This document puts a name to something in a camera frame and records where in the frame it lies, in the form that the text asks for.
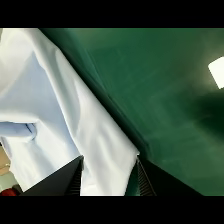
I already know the dark red garment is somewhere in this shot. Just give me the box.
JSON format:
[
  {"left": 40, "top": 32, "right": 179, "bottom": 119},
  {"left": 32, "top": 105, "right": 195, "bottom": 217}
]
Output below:
[{"left": 0, "top": 187, "right": 17, "bottom": 197}]

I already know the white shirt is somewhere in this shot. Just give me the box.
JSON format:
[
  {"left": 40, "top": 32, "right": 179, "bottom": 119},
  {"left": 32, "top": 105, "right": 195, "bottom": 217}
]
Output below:
[{"left": 0, "top": 27, "right": 140, "bottom": 197}]

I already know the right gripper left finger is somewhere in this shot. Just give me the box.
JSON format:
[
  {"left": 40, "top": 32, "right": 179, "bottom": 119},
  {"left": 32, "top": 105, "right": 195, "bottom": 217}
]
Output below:
[{"left": 19, "top": 154, "right": 85, "bottom": 197}]

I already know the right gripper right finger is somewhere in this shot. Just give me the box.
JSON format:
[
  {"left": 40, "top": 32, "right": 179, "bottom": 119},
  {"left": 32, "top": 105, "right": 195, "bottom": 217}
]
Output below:
[{"left": 135, "top": 155, "right": 205, "bottom": 197}]

